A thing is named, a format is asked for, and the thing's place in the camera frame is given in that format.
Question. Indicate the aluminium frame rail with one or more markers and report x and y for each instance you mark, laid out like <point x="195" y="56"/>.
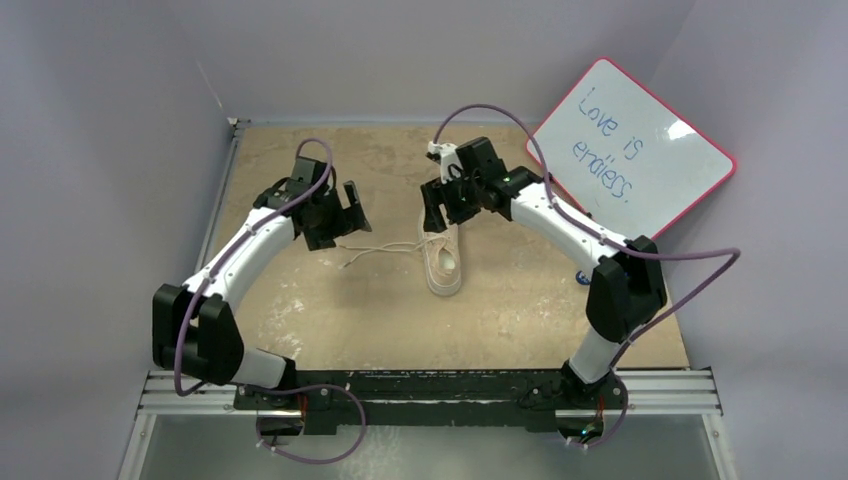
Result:
<point x="519" y="305"/>

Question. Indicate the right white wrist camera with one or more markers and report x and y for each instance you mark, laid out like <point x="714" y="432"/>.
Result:
<point x="445" y="156"/>

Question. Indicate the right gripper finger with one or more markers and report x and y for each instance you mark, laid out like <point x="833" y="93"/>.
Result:
<point x="458" y="208"/>
<point x="433" y="220"/>

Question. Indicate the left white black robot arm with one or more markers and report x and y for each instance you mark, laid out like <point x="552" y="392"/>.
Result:
<point x="194" y="331"/>

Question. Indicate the white shoelace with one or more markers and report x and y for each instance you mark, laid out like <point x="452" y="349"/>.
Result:
<point x="390" y="248"/>

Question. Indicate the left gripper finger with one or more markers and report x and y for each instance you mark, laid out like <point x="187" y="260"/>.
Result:
<point x="354" y="202"/>
<point x="357" y="224"/>

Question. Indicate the beige sneaker shoe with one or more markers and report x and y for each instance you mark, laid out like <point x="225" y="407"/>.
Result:
<point x="441" y="257"/>

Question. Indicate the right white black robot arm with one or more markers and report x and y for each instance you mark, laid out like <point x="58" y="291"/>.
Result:
<point x="626" y="288"/>

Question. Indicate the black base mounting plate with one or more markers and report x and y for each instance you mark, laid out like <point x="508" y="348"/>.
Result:
<point x="536" y="400"/>

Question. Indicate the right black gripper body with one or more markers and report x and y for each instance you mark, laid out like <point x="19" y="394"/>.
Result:
<point x="447" y="198"/>

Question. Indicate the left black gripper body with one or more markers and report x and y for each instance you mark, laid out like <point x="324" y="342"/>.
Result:
<point x="330" y="220"/>

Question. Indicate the pink framed whiteboard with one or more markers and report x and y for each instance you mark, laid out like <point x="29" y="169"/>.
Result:
<point x="625" y="156"/>

